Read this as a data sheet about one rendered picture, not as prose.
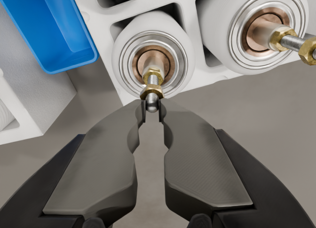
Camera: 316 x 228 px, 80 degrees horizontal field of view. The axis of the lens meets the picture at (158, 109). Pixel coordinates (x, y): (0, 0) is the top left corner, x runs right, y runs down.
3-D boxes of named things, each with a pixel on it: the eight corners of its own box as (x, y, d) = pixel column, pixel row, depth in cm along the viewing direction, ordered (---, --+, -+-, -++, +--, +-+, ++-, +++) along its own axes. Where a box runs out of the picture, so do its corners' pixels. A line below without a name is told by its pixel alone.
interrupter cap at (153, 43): (181, 21, 19) (182, 21, 18) (191, 88, 23) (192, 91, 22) (109, 39, 20) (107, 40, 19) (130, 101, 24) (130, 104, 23)
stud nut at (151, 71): (141, 70, 18) (140, 73, 17) (158, 64, 18) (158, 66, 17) (148, 88, 19) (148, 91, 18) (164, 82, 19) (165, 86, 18)
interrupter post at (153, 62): (161, 52, 20) (162, 61, 18) (166, 73, 22) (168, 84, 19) (140, 57, 21) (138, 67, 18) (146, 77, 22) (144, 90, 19)
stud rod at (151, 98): (147, 68, 20) (142, 104, 13) (156, 65, 19) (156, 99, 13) (150, 76, 20) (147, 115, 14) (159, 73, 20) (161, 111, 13)
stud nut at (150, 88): (138, 86, 15) (137, 91, 14) (158, 79, 14) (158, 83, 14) (146, 107, 16) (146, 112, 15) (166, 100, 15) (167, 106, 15)
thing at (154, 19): (174, 2, 34) (190, 7, 18) (182, 55, 38) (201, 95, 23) (122, 15, 35) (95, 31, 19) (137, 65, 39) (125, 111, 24)
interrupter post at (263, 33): (279, 32, 20) (300, 38, 17) (258, 49, 20) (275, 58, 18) (267, 14, 19) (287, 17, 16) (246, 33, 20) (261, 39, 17)
